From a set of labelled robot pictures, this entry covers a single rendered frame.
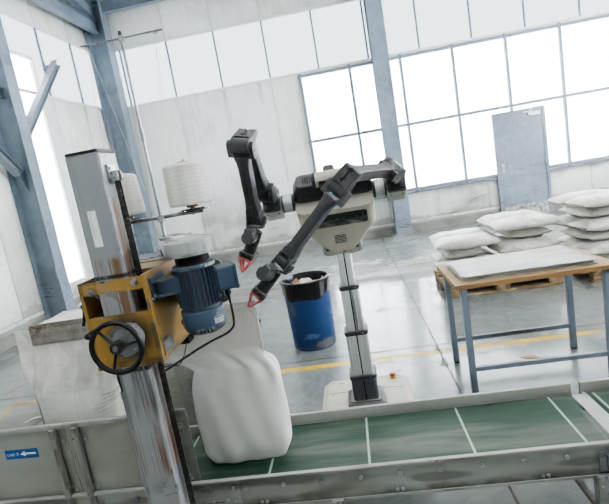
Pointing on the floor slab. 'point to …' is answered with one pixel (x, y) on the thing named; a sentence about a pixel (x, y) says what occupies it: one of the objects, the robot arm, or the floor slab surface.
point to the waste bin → (310, 310)
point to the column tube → (80, 173)
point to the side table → (533, 327)
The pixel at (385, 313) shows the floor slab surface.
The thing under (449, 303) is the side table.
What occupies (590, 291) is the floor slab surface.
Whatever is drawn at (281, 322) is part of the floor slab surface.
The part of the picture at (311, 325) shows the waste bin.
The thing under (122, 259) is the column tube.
